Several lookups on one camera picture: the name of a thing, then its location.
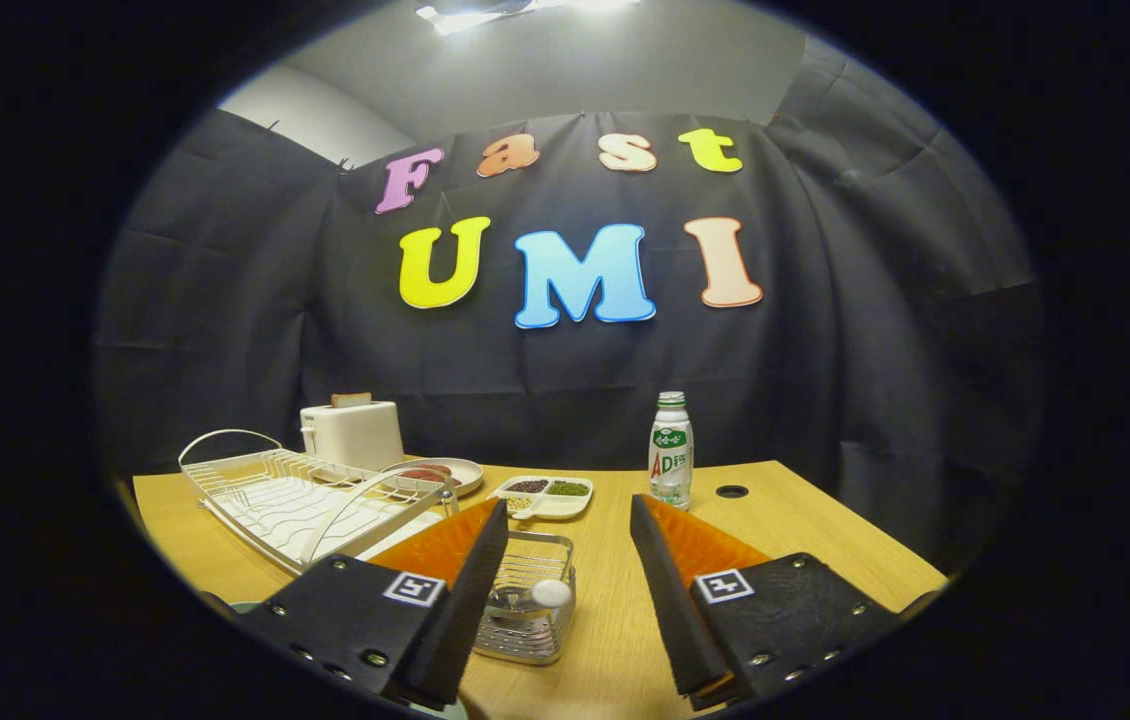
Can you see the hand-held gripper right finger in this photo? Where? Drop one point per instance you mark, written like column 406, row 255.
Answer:
column 670, row 610

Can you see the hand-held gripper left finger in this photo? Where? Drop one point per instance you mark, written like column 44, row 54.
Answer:
column 465, row 610

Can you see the beige plate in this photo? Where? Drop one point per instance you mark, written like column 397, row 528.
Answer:
column 470, row 475

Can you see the yellow beans pile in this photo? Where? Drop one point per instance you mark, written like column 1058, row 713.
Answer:
column 520, row 503

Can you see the dark red beans pile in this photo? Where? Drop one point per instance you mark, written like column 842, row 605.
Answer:
column 528, row 487

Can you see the red meat piece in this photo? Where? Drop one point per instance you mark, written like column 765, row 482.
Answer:
column 420, row 478
column 435, row 470

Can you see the white divided tray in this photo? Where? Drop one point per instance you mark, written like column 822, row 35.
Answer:
column 565, row 506

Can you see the white and green drink bottle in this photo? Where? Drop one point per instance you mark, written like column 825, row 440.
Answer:
column 671, row 455

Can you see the green beans pile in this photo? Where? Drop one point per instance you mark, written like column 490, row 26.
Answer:
column 570, row 489

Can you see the white toaster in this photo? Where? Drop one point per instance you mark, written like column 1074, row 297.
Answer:
column 355, row 435

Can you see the toast slice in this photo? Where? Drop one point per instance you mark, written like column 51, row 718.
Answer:
column 351, row 399

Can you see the black backdrop cloth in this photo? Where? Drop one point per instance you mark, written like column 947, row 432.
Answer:
column 825, row 350

